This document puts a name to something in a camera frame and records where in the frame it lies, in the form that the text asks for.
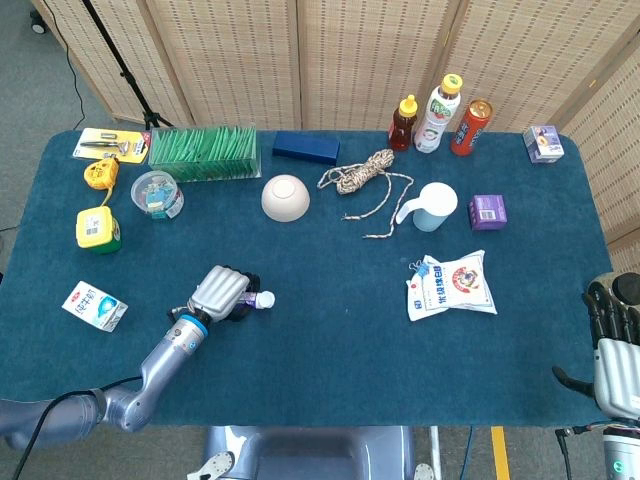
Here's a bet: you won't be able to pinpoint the green container yellow lid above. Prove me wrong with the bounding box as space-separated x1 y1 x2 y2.
75 206 123 255

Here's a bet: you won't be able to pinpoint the clear box green sachets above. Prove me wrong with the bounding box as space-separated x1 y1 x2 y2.
148 124 263 184

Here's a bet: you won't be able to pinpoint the black tripod stand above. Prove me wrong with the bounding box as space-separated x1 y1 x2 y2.
82 0 175 132

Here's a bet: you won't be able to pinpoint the purple white small carton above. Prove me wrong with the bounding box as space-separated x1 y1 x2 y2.
522 124 566 165

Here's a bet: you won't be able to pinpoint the razor blister pack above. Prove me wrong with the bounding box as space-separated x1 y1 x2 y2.
72 127 152 165

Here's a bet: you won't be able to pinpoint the white blue milk carton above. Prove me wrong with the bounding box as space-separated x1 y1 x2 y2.
61 280 129 333

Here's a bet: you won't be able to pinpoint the thin black floor cable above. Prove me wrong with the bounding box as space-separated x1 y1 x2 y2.
42 0 87 132

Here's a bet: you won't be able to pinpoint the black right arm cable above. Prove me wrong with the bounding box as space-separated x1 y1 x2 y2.
555 427 604 480

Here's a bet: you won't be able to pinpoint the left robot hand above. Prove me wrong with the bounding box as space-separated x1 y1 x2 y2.
188 264 262 324

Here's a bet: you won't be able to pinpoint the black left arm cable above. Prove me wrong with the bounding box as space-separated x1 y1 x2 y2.
9 304 194 480

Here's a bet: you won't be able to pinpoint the clear round jar of clips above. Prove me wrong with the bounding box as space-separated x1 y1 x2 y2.
130 170 185 223

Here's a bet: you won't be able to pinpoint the orange red can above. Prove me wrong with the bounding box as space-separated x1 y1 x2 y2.
450 98 495 157

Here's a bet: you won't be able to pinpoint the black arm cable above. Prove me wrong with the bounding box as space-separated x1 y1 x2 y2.
555 427 604 480
9 304 194 480

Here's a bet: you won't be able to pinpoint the small purple box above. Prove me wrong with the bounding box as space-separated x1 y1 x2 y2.
467 194 508 232

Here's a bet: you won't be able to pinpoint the bamboo folding screen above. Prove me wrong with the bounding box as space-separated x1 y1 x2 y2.
32 0 640 274

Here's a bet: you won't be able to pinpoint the amber honey bottle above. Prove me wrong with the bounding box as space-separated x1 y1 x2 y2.
388 94 419 153

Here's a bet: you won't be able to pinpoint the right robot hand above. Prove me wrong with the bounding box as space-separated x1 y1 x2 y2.
551 279 640 421

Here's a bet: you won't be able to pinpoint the glass jar black lid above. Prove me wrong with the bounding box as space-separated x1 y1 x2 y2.
587 272 640 321

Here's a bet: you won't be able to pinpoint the blue floor cable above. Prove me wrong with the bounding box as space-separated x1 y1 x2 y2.
462 425 475 480

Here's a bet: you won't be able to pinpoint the dark blue rectangular box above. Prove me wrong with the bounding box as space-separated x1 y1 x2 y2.
271 131 342 167

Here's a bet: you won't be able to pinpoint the braided speckled rope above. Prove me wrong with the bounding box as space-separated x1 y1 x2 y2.
316 148 415 240

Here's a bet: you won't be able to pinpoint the beige upturned bowl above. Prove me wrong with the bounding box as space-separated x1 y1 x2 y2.
261 173 311 223

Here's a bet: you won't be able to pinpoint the grey blue robot torso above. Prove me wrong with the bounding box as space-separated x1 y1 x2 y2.
187 425 436 480

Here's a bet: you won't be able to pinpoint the light blue cup white handle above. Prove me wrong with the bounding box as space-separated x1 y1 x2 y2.
394 181 459 233

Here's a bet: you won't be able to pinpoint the yellow tape measure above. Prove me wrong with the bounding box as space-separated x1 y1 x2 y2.
83 157 121 207

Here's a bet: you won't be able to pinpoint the white sugar bag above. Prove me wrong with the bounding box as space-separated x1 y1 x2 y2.
405 249 499 323

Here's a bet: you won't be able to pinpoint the white drink bottle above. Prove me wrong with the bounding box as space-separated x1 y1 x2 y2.
413 73 464 154

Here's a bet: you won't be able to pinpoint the purple toothpaste tube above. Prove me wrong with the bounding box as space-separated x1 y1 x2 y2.
238 290 277 310

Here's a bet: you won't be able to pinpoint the white table leg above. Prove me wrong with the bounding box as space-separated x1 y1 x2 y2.
428 425 444 480

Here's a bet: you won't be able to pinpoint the blue table cloth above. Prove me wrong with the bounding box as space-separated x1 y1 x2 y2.
0 130 640 427

